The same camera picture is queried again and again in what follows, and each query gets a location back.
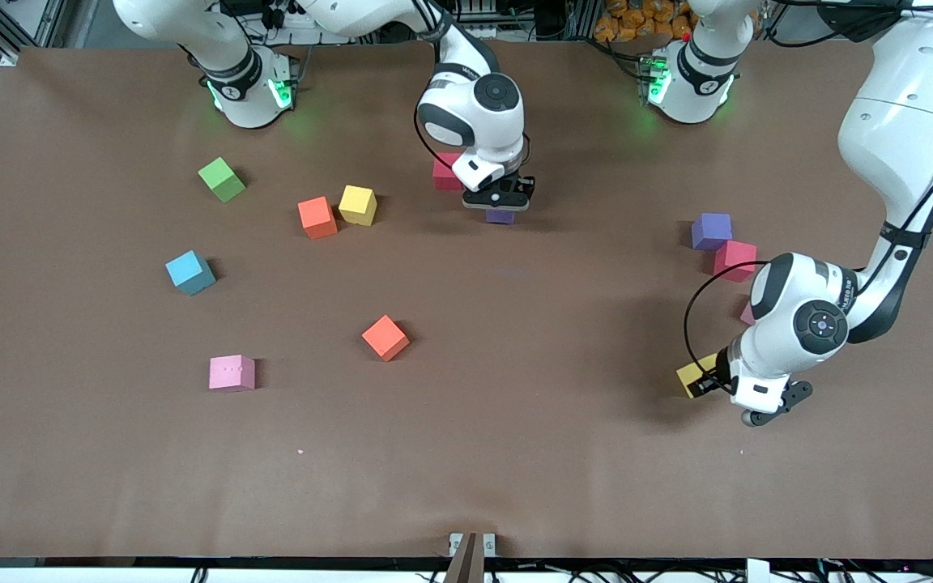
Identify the purple foam cube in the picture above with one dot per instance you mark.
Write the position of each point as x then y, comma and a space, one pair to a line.
712, 231
500, 217

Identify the red foam cube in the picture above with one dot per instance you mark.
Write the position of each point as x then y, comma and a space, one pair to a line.
730, 259
444, 174

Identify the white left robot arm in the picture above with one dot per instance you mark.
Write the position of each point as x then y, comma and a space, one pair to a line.
904, 121

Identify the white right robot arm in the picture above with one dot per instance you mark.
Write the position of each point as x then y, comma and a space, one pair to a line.
507, 138

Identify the yellow foam cube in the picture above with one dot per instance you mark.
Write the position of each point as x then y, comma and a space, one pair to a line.
358, 205
695, 367

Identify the pink foam cube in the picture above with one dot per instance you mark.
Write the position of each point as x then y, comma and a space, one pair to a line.
232, 373
746, 314

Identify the grey electronics box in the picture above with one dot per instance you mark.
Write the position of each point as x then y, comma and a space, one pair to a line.
470, 20

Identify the orange foam cube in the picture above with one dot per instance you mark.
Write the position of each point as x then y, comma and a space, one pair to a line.
385, 338
317, 217

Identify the orange mesh bag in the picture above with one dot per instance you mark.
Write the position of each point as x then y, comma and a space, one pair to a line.
636, 23

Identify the brown paper table cover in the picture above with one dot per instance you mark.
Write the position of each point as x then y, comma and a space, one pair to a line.
466, 445

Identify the white power strip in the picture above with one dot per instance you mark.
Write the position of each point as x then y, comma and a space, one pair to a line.
284, 18

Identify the green foam cube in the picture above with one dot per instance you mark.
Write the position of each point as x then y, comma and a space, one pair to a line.
222, 180

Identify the blue foam cube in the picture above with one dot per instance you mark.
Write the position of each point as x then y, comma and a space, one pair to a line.
190, 272

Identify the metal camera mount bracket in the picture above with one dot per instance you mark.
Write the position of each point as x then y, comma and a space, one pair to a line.
472, 546

